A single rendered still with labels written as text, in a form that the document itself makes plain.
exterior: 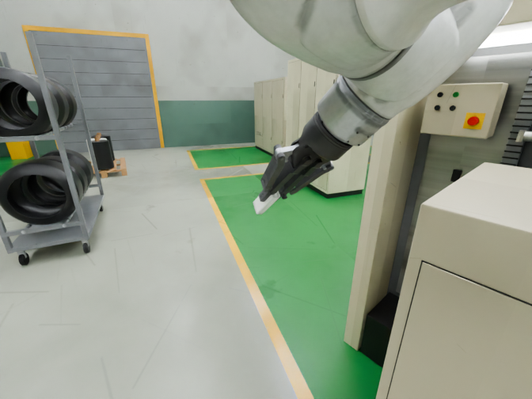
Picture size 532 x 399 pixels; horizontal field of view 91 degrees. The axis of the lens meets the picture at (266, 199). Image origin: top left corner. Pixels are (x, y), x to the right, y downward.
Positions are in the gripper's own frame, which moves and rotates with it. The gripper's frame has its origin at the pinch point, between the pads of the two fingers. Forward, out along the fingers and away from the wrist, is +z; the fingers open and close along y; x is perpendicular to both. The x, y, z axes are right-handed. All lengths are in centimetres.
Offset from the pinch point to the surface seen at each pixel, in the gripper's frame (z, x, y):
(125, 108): 534, 659, 58
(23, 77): 151, 204, -73
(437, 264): -10.7, -19.8, 29.7
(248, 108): 414, 663, 411
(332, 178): 158, 163, 279
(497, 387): -5, -43, 37
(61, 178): 209, 152, -45
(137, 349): 166, -5, 6
